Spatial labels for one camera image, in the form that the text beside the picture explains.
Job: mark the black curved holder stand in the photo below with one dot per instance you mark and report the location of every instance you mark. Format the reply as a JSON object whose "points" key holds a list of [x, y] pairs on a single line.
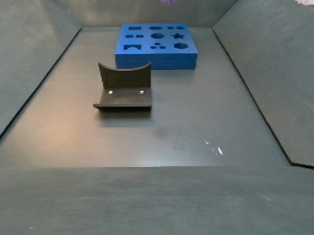
{"points": [[125, 87]]}

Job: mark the blue shape sorter block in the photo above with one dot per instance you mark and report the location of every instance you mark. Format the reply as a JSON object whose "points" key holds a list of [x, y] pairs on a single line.
{"points": [[161, 44]]}

